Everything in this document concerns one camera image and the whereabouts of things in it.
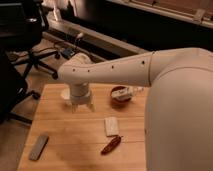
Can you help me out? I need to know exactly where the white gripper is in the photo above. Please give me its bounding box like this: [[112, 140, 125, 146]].
[[69, 83, 95, 113]]

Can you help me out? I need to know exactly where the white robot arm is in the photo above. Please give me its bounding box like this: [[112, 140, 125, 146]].
[[58, 48, 213, 171]]

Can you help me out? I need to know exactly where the white sponge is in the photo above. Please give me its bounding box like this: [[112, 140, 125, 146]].
[[104, 117, 119, 136]]

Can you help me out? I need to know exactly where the white paper cup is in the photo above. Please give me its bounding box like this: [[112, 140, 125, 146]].
[[61, 89, 70, 100]]

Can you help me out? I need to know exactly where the red bowl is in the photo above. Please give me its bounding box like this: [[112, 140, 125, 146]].
[[110, 86, 131, 104]]

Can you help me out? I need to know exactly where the white object in bowl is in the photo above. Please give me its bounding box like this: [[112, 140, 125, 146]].
[[111, 87, 143, 101]]

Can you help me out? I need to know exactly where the red chili pepper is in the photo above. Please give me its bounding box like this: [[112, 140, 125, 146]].
[[101, 136, 122, 155]]

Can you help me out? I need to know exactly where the blue box on floor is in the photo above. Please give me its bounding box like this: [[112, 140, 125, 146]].
[[61, 48, 76, 59]]

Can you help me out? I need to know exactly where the black office chair at left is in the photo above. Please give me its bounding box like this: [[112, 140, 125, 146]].
[[0, 53, 40, 124]]

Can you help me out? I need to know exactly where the black office chair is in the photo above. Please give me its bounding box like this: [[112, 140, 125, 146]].
[[0, 0, 60, 79], [0, 53, 40, 124]]

